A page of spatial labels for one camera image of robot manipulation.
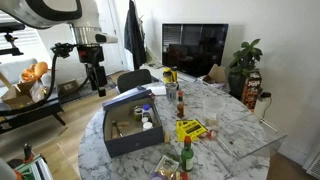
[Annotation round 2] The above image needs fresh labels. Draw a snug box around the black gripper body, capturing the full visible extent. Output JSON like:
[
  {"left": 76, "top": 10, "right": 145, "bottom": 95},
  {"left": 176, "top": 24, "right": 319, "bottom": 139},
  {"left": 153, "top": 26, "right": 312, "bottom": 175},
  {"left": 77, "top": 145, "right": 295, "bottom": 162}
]
[{"left": 77, "top": 44, "right": 105, "bottom": 68}]

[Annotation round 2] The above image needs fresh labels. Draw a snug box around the small brown block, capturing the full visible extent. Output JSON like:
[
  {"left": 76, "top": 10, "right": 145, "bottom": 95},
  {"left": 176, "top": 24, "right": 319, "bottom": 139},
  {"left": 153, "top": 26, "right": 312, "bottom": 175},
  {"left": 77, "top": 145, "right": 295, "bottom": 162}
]
[{"left": 163, "top": 130, "right": 172, "bottom": 144}]

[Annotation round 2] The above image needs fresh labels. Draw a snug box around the metal tumbler cup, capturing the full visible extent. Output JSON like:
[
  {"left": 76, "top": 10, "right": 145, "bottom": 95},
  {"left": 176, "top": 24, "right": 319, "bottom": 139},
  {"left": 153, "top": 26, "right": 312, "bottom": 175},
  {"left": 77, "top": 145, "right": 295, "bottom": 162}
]
[{"left": 165, "top": 82, "right": 178, "bottom": 103}]

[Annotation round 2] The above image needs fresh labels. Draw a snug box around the clear plastic cup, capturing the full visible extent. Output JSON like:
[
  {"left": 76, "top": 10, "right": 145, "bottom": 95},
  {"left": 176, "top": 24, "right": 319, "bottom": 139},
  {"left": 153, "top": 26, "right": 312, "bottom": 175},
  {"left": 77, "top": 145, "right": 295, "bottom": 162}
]
[{"left": 202, "top": 96, "right": 225, "bottom": 126}]

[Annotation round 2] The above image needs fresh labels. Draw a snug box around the black chair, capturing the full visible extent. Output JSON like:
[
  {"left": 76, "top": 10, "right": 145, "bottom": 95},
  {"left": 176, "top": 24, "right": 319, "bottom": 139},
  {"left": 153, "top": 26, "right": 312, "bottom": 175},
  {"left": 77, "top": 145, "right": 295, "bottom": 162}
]
[{"left": 116, "top": 68, "right": 153, "bottom": 95}]

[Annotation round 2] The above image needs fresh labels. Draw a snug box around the small closed cardboard box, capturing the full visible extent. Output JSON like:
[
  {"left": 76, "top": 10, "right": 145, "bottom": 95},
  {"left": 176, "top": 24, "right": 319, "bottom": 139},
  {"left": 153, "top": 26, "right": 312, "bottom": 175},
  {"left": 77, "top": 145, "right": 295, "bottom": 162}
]
[{"left": 57, "top": 79, "right": 80, "bottom": 95}]

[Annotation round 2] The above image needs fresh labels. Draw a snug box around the dark hanging coat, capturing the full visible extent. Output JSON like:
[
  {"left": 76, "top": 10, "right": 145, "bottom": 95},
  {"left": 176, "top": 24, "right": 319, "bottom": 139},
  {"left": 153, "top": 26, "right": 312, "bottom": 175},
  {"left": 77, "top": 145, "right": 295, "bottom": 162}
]
[{"left": 123, "top": 0, "right": 148, "bottom": 71}]

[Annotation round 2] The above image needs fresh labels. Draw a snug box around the round tin can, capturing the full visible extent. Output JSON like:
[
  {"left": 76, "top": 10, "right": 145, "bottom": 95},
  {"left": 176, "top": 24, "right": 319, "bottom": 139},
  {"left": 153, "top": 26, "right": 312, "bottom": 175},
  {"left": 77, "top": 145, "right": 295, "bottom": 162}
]
[{"left": 132, "top": 105, "right": 144, "bottom": 122}]

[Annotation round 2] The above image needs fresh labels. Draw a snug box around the white paper napkin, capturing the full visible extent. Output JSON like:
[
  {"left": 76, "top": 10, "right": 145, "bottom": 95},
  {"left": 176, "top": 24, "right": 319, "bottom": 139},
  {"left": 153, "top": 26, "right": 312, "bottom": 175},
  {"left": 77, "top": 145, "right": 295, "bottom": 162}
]
[{"left": 146, "top": 84, "right": 168, "bottom": 97}]

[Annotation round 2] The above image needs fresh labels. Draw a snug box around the white bottle with blue cap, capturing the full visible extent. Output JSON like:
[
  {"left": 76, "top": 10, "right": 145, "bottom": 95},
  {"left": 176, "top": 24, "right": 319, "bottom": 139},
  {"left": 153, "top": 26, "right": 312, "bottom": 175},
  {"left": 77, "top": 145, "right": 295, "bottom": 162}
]
[{"left": 141, "top": 103, "right": 155, "bottom": 123}]

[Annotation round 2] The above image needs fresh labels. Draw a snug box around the orange plush toy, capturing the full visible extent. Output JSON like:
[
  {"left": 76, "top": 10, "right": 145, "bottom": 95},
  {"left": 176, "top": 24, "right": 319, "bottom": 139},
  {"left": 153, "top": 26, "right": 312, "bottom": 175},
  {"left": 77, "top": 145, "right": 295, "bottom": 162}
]
[{"left": 20, "top": 61, "right": 49, "bottom": 84}]

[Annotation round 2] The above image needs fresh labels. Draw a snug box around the yellow vitamin bottle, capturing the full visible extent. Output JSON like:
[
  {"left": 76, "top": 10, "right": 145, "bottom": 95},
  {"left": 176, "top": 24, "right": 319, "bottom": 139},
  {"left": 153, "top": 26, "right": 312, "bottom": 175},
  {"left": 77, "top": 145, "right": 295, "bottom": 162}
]
[{"left": 162, "top": 67, "right": 174, "bottom": 84}]

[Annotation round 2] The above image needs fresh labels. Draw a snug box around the wide white jar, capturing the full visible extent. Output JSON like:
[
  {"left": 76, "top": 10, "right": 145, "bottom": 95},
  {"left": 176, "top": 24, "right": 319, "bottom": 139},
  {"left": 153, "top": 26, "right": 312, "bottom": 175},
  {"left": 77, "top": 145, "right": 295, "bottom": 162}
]
[{"left": 142, "top": 121, "right": 154, "bottom": 132}]

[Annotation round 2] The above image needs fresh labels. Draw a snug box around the blue cardboard shoe box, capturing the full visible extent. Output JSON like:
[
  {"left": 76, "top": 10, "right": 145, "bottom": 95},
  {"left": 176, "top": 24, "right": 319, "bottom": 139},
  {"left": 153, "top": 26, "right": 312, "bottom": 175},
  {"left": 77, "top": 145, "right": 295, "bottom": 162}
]
[{"left": 101, "top": 87, "right": 165, "bottom": 159}]

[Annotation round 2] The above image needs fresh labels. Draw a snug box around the yellow and black bottle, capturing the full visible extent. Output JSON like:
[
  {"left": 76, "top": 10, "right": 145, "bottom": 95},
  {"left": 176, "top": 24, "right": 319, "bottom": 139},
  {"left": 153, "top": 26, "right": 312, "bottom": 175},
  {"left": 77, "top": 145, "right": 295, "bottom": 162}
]
[{"left": 170, "top": 65, "right": 179, "bottom": 84}]

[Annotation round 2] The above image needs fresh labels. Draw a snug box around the black bench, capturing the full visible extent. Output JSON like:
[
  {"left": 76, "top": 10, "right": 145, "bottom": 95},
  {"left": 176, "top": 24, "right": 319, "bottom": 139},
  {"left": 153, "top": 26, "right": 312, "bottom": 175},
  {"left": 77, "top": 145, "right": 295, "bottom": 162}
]
[{"left": 0, "top": 96, "right": 68, "bottom": 134}]

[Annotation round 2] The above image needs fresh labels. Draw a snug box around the white sofa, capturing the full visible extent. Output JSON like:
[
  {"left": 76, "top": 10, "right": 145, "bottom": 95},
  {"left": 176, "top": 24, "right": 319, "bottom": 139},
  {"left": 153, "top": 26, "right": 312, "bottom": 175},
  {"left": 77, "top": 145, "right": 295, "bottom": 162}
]
[{"left": 0, "top": 58, "right": 39, "bottom": 88}]

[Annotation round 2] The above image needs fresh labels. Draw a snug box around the open cardboard box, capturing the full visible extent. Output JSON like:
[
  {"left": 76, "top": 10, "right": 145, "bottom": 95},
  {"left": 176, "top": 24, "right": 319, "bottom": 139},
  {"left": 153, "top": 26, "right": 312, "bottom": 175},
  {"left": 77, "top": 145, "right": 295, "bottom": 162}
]
[{"left": 0, "top": 71, "right": 48, "bottom": 109}]

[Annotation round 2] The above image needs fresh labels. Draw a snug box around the red capped hot sauce bottle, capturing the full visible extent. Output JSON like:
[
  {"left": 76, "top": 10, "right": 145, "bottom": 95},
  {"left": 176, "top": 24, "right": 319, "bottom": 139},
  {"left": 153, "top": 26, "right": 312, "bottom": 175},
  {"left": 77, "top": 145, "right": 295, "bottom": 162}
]
[{"left": 176, "top": 90, "right": 186, "bottom": 119}]

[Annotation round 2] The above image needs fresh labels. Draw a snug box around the black flat screen television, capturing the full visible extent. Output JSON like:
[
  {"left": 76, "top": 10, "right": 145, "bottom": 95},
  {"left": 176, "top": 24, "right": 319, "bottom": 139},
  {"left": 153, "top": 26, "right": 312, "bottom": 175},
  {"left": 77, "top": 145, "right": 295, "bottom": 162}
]
[{"left": 161, "top": 23, "right": 230, "bottom": 78}]

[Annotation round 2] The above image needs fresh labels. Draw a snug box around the yellow printed packet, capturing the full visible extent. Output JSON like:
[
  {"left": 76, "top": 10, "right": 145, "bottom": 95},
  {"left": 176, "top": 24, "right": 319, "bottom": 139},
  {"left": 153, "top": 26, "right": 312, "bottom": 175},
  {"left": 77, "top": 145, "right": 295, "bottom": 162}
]
[{"left": 175, "top": 118, "right": 208, "bottom": 143}]

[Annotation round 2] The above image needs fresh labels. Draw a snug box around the black clamp with red part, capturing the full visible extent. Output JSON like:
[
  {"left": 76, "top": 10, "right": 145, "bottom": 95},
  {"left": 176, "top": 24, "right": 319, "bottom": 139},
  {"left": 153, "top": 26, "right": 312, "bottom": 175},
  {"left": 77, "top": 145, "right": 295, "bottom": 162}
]
[{"left": 22, "top": 143, "right": 35, "bottom": 164}]

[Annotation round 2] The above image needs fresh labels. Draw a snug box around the tan snack packet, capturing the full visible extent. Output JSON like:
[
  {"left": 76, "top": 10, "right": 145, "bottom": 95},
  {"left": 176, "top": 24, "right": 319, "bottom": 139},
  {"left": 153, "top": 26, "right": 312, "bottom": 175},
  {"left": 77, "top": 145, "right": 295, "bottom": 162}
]
[{"left": 153, "top": 154, "right": 180, "bottom": 179}]

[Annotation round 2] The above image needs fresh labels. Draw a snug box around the green and white box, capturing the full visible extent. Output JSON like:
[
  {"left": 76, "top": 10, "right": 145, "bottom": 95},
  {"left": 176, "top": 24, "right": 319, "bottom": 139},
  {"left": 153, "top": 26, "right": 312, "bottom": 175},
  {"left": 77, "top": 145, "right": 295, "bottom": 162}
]
[{"left": 14, "top": 154, "right": 54, "bottom": 180}]

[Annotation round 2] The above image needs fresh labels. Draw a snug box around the brown paper bag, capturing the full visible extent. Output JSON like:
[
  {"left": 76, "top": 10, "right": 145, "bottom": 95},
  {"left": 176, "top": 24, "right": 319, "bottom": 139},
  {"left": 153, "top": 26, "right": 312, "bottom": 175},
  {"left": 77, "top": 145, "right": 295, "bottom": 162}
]
[{"left": 203, "top": 63, "right": 228, "bottom": 84}]

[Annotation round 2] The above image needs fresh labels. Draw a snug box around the green bottle with red cap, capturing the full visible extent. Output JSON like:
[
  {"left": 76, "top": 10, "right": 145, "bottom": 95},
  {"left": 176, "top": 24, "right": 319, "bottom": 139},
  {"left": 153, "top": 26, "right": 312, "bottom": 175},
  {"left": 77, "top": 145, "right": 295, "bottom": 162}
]
[{"left": 180, "top": 135, "right": 195, "bottom": 173}]

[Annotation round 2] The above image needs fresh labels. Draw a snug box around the small red wrapper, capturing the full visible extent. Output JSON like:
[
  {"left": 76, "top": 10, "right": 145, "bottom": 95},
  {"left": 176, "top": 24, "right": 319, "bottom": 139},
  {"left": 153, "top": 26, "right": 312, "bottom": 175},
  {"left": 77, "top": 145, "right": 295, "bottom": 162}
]
[{"left": 206, "top": 129, "right": 219, "bottom": 140}]

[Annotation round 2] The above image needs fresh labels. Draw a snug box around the green potted plant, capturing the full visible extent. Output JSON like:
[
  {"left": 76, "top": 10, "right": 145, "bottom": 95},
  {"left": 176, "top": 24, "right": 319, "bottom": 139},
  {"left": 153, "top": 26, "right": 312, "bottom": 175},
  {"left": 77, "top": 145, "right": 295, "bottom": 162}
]
[{"left": 227, "top": 38, "right": 264, "bottom": 99}]

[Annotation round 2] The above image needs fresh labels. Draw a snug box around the clear acrylic chair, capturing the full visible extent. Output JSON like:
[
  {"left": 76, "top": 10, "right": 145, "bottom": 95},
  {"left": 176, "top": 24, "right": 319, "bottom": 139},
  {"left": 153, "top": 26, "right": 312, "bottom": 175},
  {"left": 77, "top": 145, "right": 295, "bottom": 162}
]
[{"left": 213, "top": 113, "right": 288, "bottom": 159}]

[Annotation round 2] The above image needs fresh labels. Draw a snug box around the white baseboard vent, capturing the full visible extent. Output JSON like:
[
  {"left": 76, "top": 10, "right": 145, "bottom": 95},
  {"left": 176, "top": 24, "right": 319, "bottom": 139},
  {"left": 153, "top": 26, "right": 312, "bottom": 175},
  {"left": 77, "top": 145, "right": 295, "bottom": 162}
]
[{"left": 304, "top": 153, "right": 320, "bottom": 180}]

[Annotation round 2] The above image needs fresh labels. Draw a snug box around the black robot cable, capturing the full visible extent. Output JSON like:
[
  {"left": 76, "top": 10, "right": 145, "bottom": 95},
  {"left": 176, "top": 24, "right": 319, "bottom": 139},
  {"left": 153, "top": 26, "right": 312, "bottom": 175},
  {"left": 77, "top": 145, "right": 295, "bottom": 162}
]
[{"left": 0, "top": 42, "right": 98, "bottom": 118}]

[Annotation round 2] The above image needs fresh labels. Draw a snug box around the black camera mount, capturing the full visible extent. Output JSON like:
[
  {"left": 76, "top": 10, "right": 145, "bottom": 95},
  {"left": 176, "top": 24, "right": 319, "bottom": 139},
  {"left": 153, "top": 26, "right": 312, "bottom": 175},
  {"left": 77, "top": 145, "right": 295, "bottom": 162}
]
[{"left": 0, "top": 21, "right": 26, "bottom": 57}]

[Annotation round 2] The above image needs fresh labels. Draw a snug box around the black wall plug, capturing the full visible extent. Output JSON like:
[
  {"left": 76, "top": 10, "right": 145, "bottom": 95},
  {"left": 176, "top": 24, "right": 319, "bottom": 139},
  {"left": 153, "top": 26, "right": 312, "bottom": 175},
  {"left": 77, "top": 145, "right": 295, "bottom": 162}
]
[{"left": 259, "top": 91, "right": 273, "bottom": 101}]

